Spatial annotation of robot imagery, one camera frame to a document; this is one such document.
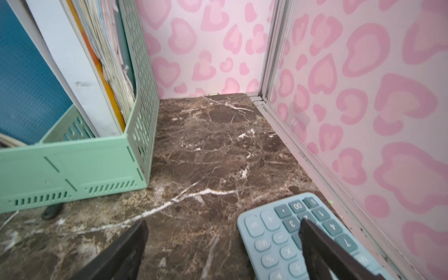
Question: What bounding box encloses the grey blue calculator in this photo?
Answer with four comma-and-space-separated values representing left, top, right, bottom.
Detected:
238, 192, 392, 280

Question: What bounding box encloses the blue folder in rack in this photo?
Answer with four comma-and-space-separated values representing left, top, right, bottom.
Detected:
0, 0, 74, 146

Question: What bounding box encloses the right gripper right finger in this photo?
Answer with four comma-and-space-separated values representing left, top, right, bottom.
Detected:
299, 219, 384, 280

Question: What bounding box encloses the green file organizer rack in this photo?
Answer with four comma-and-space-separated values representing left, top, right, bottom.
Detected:
1, 1, 159, 213

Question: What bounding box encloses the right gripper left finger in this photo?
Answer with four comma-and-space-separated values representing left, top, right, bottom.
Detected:
71, 219, 149, 280

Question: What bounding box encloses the white book in rack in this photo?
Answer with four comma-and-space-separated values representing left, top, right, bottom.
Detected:
8, 1, 124, 137

